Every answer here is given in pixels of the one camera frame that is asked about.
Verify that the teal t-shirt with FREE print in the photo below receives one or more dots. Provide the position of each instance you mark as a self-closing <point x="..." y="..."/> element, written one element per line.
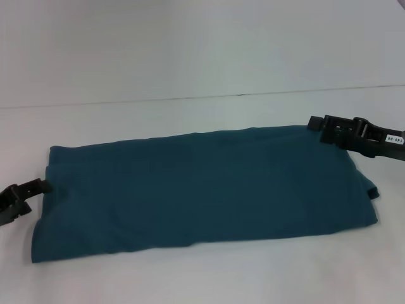
<point x="196" y="190"/>

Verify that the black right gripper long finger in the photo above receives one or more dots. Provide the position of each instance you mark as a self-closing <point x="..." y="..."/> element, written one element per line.
<point x="335" y="126"/>

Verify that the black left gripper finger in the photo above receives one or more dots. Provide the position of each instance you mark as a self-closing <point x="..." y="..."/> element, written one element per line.
<point x="36" y="186"/>
<point x="25" y="207"/>

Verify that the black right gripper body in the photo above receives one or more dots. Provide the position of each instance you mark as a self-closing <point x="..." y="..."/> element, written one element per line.
<point x="379" y="144"/>

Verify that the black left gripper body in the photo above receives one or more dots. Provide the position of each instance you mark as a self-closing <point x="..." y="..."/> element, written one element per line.
<point x="8" y="206"/>

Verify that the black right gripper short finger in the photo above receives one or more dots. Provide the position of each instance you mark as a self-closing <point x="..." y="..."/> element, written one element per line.
<point x="349" y="145"/>

